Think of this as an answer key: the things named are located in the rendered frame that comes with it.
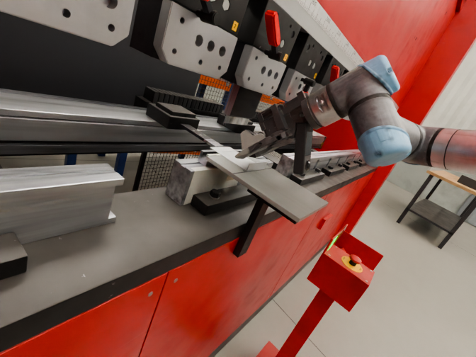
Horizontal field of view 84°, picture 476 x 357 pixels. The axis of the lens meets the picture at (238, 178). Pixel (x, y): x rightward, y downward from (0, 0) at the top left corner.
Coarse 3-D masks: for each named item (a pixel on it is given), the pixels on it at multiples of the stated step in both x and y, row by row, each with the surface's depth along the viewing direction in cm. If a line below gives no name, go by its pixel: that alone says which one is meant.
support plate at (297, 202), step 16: (208, 160) 62; (224, 160) 64; (256, 160) 74; (240, 176) 58; (256, 176) 62; (272, 176) 66; (256, 192) 55; (272, 192) 57; (288, 192) 61; (304, 192) 65; (288, 208) 52; (304, 208) 55; (320, 208) 60
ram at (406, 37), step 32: (288, 0) 53; (320, 0) 61; (352, 0) 72; (384, 0) 88; (416, 0) 114; (448, 0) 160; (320, 32) 68; (352, 32) 82; (384, 32) 103; (416, 32) 142; (352, 64) 96; (416, 64) 189
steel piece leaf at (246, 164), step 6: (228, 156) 67; (234, 162) 65; (240, 162) 66; (246, 162) 68; (252, 162) 70; (258, 162) 65; (264, 162) 67; (246, 168) 64; (252, 168) 64; (258, 168) 66; (264, 168) 69
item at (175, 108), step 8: (152, 104) 78; (160, 104) 77; (168, 104) 80; (152, 112) 78; (160, 112) 75; (168, 112) 75; (176, 112) 76; (184, 112) 79; (160, 120) 76; (168, 120) 74; (176, 120) 76; (184, 120) 78; (192, 120) 80; (168, 128) 75; (176, 128) 77; (184, 128) 76; (192, 128) 77; (200, 136) 73; (216, 144) 72
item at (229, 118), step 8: (232, 88) 61; (240, 88) 60; (232, 96) 61; (240, 96) 62; (248, 96) 64; (256, 96) 66; (232, 104) 61; (240, 104) 63; (248, 104) 65; (256, 104) 68; (224, 112) 63; (232, 112) 62; (240, 112) 65; (248, 112) 67; (224, 120) 63; (232, 120) 66; (240, 120) 68; (248, 120) 71
